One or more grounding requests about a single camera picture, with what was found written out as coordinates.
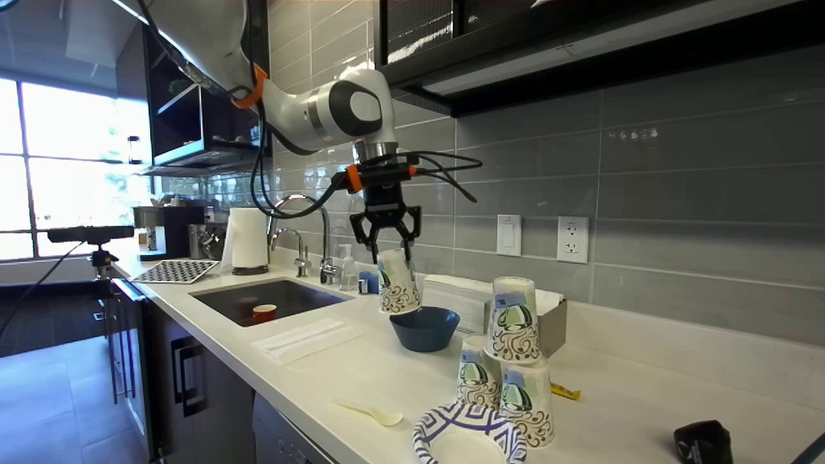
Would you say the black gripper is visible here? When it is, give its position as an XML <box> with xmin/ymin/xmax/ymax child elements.
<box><xmin>348</xmin><ymin>183</ymin><xmax>424</xmax><ymax>266</ymax></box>

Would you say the black coffee machine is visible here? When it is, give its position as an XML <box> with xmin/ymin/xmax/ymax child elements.
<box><xmin>132</xmin><ymin>201</ymin><xmax>227</xmax><ymax>263</ymax></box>

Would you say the clear soap dispenser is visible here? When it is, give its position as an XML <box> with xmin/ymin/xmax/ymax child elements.
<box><xmin>333</xmin><ymin>242</ymin><xmax>357</xmax><ymax>294</ymax></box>

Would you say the chrome gooseneck faucet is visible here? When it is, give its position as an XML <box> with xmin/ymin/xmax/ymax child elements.
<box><xmin>264</xmin><ymin>195</ymin><xmax>338</xmax><ymax>287</ymax></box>

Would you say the small chrome tap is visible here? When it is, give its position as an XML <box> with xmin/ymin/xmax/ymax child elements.
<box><xmin>286</xmin><ymin>227</ymin><xmax>315</xmax><ymax>280</ymax></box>

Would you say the blue bowl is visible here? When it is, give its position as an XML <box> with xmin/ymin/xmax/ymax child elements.
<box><xmin>387</xmin><ymin>304</ymin><xmax>462</xmax><ymax>357</ymax></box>

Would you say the steel sink basin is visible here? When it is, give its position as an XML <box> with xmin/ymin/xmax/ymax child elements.
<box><xmin>187</xmin><ymin>280</ymin><xmax>349</xmax><ymax>331</ymax></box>

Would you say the white paper towel roll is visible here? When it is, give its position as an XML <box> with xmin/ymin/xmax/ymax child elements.
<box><xmin>219</xmin><ymin>206</ymin><xmax>272</xmax><ymax>277</ymax></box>

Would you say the cream plastic spoon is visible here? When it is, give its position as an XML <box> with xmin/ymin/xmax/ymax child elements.
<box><xmin>333</xmin><ymin>397</ymin><xmax>408</xmax><ymax>430</ymax></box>

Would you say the black open shelf cabinet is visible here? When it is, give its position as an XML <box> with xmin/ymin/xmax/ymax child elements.
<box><xmin>138</xmin><ymin>17</ymin><xmax>276</xmax><ymax>179</ymax></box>

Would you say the grey drying mat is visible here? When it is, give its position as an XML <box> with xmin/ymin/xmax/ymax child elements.
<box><xmin>132</xmin><ymin>258</ymin><xmax>224</xmax><ymax>289</ymax></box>

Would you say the yellow condiment packet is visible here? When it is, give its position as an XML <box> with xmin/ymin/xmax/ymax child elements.
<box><xmin>548</xmin><ymin>383</ymin><xmax>585</xmax><ymax>406</ymax></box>

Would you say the black upper cabinet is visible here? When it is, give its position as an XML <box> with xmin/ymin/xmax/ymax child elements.
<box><xmin>370</xmin><ymin>0</ymin><xmax>825</xmax><ymax>119</ymax></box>

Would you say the black tripod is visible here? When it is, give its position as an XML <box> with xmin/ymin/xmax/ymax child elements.
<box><xmin>85</xmin><ymin>242</ymin><xmax>138</xmax><ymax>407</ymax></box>

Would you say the window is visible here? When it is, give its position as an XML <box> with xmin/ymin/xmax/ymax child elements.
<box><xmin>0</xmin><ymin>76</ymin><xmax>154</xmax><ymax>263</ymax></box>

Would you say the black rounded plastic object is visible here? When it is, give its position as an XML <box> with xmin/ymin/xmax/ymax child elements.
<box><xmin>669</xmin><ymin>418</ymin><xmax>734</xmax><ymax>464</ymax></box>

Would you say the black wrist camera orange mount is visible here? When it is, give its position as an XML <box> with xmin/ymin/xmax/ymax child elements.
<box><xmin>344</xmin><ymin>153</ymin><xmax>423</xmax><ymax>195</ymax></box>

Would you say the white wall switch plate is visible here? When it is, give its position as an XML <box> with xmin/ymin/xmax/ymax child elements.
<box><xmin>495</xmin><ymin>213</ymin><xmax>524</xmax><ymax>258</ymax></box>

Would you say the white wall outlet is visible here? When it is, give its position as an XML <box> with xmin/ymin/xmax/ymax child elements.
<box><xmin>553</xmin><ymin>215</ymin><xmax>593</xmax><ymax>266</ymax></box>

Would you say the orange arm strap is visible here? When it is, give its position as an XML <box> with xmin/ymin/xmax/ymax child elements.
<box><xmin>228</xmin><ymin>61</ymin><xmax>271</xmax><ymax>113</ymax></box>

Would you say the black cabinet handle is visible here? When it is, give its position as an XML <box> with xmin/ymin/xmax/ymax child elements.
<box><xmin>168</xmin><ymin>335</ymin><xmax>208</xmax><ymax>421</ymax></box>

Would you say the black bar camera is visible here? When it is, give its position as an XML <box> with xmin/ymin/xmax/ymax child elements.
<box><xmin>47</xmin><ymin>226</ymin><xmax>137</xmax><ymax>246</ymax></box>

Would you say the blue cable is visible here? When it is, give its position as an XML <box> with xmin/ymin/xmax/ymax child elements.
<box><xmin>789</xmin><ymin>430</ymin><xmax>825</xmax><ymax>464</ymax></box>

